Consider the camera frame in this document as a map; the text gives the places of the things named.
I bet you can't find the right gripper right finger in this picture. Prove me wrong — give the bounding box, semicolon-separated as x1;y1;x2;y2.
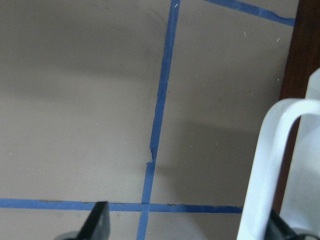
264;209;320;240

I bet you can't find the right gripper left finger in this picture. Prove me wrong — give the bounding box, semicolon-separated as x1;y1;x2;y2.
57;201;111;240

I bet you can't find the white drawer handle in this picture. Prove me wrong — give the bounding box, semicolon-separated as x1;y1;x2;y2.
237;71;320;240

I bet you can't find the dark wooden drawer box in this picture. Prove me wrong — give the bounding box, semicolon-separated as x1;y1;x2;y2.
272;0;320;214

